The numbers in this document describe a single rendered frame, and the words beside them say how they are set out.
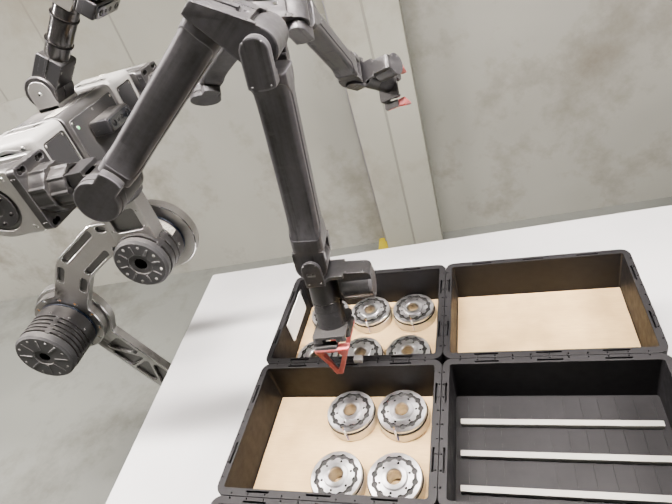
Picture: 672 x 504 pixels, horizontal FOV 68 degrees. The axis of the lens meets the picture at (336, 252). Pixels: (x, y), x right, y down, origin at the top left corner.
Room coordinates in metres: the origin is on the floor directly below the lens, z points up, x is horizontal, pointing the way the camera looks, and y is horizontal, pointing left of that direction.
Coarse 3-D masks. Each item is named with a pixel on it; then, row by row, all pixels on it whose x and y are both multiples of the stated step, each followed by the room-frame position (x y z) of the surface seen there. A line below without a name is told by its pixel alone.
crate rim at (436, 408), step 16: (272, 368) 0.81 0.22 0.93; (288, 368) 0.79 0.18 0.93; (304, 368) 0.78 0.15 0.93; (320, 368) 0.76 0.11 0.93; (352, 368) 0.74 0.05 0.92; (256, 384) 0.78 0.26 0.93; (256, 400) 0.74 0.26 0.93; (432, 416) 0.56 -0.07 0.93; (240, 432) 0.67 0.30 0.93; (432, 432) 0.53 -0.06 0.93; (432, 448) 0.50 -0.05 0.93; (224, 480) 0.57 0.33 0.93; (432, 480) 0.45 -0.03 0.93; (240, 496) 0.53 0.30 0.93; (256, 496) 0.52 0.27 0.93; (272, 496) 0.51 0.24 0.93; (288, 496) 0.50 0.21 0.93; (304, 496) 0.49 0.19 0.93; (336, 496) 0.47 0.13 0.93; (352, 496) 0.46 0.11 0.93; (368, 496) 0.46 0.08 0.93; (432, 496) 0.42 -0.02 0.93
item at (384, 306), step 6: (366, 300) 1.00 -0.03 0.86; (372, 300) 0.99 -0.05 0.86; (378, 300) 0.99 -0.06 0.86; (384, 300) 0.98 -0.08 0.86; (354, 306) 0.99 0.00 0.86; (360, 306) 0.99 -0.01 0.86; (384, 306) 0.96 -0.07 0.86; (354, 312) 0.97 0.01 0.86; (360, 312) 0.96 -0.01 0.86; (378, 312) 0.94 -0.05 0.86; (384, 312) 0.94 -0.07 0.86; (354, 318) 0.95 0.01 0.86; (360, 318) 0.95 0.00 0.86; (366, 318) 0.94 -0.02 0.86; (372, 318) 0.93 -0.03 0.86; (378, 318) 0.93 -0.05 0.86; (384, 318) 0.92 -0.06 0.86; (360, 324) 0.93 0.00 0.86; (372, 324) 0.91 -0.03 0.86
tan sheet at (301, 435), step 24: (288, 408) 0.77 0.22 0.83; (312, 408) 0.75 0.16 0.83; (288, 432) 0.71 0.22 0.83; (312, 432) 0.69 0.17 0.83; (264, 456) 0.67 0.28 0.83; (288, 456) 0.65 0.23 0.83; (312, 456) 0.63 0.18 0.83; (360, 456) 0.60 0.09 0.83; (264, 480) 0.62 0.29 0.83; (288, 480) 0.60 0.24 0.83; (336, 480) 0.56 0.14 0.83
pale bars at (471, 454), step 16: (656, 464) 0.40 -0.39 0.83; (512, 496) 0.43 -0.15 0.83; (528, 496) 0.42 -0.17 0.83; (544, 496) 0.41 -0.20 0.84; (560, 496) 0.40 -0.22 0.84; (576, 496) 0.39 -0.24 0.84; (592, 496) 0.38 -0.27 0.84; (608, 496) 0.38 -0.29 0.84; (624, 496) 0.37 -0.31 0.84; (640, 496) 0.36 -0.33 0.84; (656, 496) 0.35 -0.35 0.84
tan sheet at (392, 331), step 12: (432, 300) 0.95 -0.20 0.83; (312, 312) 1.06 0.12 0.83; (312, 324) 1.02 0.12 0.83; (396, 324) 0.91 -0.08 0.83; (432, 324) 0.87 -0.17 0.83; (360, 336) 0.92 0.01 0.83; (372, 336) 0.90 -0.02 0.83; (384, 336) 0.89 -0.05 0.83; (396, 336) 0.88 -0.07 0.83; (420, 336) 0.85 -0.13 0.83; (432, 336) 0.84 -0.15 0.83; (300, 348) 0.94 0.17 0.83; (384, 348) 0.85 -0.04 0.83; (432, 348) 0.80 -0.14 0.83
